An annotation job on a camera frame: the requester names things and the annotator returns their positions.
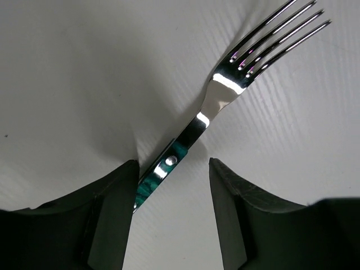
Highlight silver fork teal handle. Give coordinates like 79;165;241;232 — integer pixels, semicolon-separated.
133;1;331;212

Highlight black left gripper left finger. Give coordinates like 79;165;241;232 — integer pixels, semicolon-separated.
1;160;140;269

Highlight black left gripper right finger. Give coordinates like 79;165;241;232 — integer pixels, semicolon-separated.
209;158;359;269

